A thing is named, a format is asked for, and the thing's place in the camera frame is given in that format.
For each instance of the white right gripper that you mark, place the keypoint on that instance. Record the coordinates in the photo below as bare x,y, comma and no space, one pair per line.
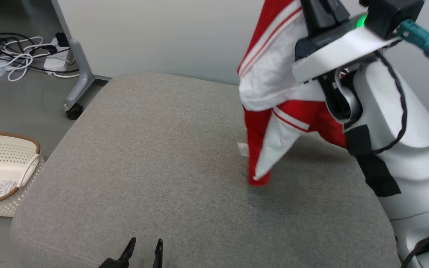
333,48

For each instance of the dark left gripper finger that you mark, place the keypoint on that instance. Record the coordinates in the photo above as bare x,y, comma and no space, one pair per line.
129,251
158,257

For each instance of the red shirt with white stripes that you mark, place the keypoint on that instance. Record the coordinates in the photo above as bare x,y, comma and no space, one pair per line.
270,74

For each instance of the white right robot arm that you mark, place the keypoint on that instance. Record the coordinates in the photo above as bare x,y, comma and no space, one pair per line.
412,167

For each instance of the black caster wheel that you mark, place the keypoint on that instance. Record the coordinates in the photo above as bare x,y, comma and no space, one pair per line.
75,111

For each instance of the grey partition leg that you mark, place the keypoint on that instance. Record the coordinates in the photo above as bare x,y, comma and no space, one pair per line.
80,70

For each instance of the black plug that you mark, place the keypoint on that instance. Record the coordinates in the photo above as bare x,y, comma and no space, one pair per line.
62,39

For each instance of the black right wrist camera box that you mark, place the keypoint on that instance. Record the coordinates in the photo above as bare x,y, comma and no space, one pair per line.
393,15

